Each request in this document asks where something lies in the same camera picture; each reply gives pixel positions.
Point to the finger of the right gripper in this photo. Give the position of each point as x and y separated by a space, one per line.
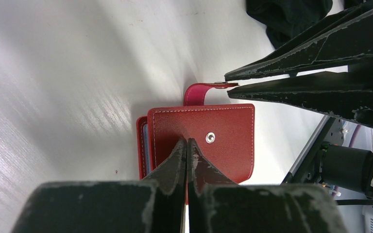
344 95
345 38

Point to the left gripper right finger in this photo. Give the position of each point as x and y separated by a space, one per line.
219 205

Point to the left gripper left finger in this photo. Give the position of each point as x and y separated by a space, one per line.
155 204

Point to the red card holder wallet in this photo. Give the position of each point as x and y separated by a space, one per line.
223 132

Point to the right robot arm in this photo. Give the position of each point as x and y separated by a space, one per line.
327 69

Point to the black clothes pile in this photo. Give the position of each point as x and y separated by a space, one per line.
286 19

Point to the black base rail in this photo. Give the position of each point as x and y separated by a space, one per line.
305 168

